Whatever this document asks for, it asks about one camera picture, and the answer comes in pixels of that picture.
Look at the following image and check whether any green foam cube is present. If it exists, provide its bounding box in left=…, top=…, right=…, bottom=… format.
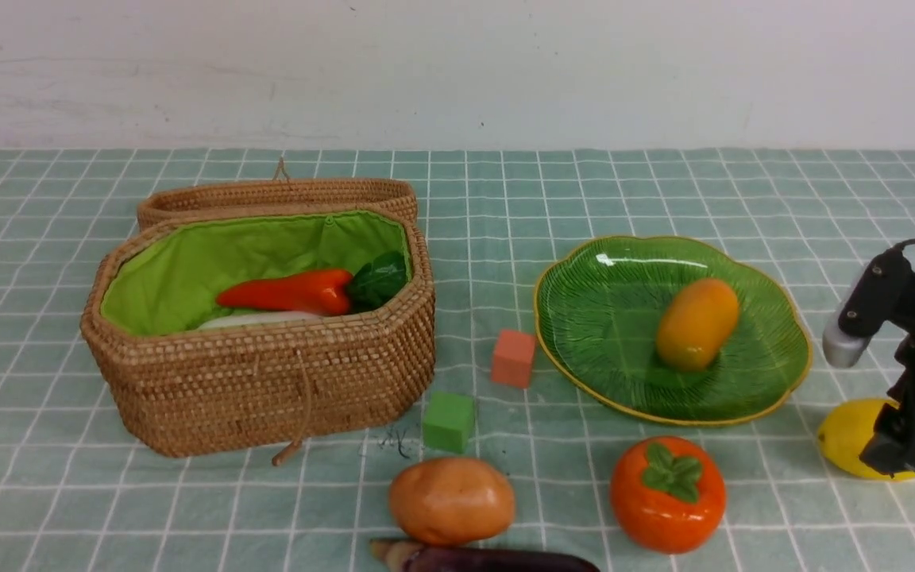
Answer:
left=422, top=391, right=476, bottom=454

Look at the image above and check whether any green glass leaf plate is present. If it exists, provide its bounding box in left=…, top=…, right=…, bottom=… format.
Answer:
left=534, top=235, right=813, bottom=427

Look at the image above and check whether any orange yellow mango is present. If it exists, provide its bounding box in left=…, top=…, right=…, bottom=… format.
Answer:
left=656, top=278, right=740, bottom=373

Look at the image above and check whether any woven wicker basket lid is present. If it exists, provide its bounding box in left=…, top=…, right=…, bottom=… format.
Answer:
left=137, top=159, right=419, bottom=230

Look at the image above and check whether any orange persimmon green calyx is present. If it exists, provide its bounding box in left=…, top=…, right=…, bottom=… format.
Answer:
left=609, top=435, right=728, bottom=555

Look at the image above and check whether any brown potato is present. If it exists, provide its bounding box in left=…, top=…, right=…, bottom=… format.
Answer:
left=388, top=457, right=516, bottom=547

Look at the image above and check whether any orange foam cube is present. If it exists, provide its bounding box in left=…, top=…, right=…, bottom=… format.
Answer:
left=491, top=329, right=536, bottom=388

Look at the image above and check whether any yellow lemon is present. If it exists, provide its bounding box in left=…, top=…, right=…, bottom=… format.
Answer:
left=817, top=398, right=915, bottom=482

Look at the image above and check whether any white radish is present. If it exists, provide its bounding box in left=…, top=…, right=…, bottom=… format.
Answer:
left=196, top=311, right=322, bottom=330

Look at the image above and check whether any orange carrot with green leaves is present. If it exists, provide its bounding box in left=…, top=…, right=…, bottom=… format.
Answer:
left=215, top=251, right=409, bottom=316

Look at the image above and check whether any woven wicker basket green lining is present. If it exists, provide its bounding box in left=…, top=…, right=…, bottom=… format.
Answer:
left=80, top=207, right=437, bottom=459

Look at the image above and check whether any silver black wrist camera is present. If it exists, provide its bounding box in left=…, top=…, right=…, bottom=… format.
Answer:
left=821, top=246, right=912, bottom=369

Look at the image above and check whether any purple eggplant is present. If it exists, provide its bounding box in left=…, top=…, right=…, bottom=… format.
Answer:
left=369, top=539, right=599, bottom=571

